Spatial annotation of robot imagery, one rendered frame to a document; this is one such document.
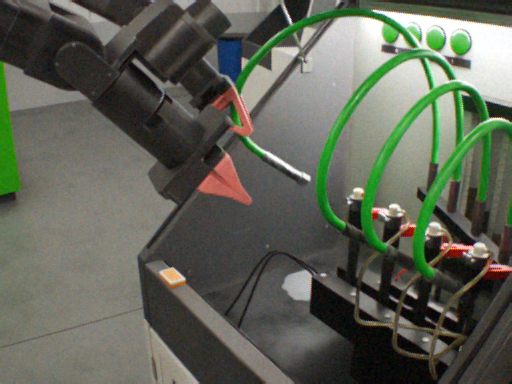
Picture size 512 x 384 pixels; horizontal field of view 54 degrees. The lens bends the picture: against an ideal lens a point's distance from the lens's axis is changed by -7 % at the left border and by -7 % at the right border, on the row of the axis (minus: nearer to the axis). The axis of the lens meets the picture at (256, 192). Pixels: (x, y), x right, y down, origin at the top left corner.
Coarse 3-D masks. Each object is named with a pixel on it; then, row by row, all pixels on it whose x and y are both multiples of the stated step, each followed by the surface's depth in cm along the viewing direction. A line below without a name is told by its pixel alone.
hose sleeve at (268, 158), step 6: (264, 156) 89; (270, 156) 90; (270, 162) 90; (276, 162) 90; (282, 162) 91; (276, 168) 91; (282, 168) 91; (288, 168) 91; (294, 168) 92; (288, 174) 91; (294, 174) 92; (300, 174) 92
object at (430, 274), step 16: (480, 128) 60; (496, 128) 61; (464, 144) 59; (448, 160) 59; (448, 176) 58; (432, 192) 58; (432, 208) 58; (416, 224) 59; (416, 240) 59; (416, 256) 60; (432, 272) 63; (448, 288) 66
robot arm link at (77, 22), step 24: (0, 0) 39; (24, 0) 40; (48, 0) 46; (0, 24) 40; (24, 24) 40; (48, 24) 41; (72, 24) 42; (0, 48) 41; (24, 48) 41; (48, 48) 42; (96, 48) 44; (24, 72) 43; (48, 72) 43
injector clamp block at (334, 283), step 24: (312, 288) 96; (336, 288) 91; (360, 288) 94; (312, 312) 97; (336, 312) 91; (360, 312) 86; (384, 312) 84; (408, 312) 85; (360, 336) 87; (384, 336) 82; (408, 336) 78; (432, 336) 78; (360, 360) 88; (384, 360) 83; (408, 360) 78
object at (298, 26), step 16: (320, 16) 82; (336, 16) 83; (352, 16) 84; (368, 16) 84; (384, 16) 85; (288, 32) 82; (400, 32) 86; (272, 48) 83; (416, 48) 88; (256, 64) 84; (240, 80) 84; (432, 80) 91; (432, 112) 94; (432, 144) 96; (432, 160) 97
